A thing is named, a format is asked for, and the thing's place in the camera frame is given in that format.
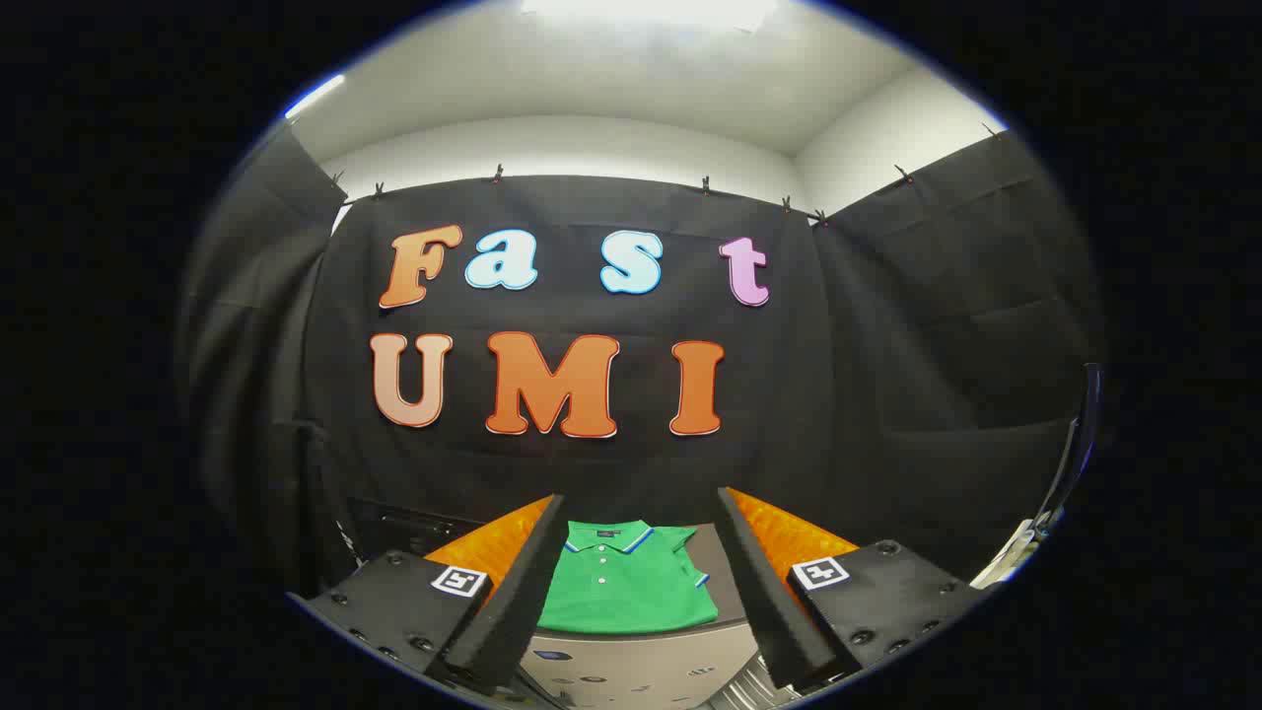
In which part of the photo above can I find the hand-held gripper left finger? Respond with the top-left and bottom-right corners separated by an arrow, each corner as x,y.
286,493 -> 570,696

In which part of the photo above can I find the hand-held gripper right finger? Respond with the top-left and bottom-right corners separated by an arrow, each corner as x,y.
715,486 -> 987,691

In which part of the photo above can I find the green polo shirt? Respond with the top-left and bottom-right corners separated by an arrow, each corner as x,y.
537,520 -> 721,635

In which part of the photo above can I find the grey cabinet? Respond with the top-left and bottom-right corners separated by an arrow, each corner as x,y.
518,523 -> 780,710

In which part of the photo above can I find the white object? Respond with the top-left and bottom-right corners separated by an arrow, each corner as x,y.
971,515 -> 1048,591

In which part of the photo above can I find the small ceiling light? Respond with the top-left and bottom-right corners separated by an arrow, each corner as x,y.
284,73 -> 348,121

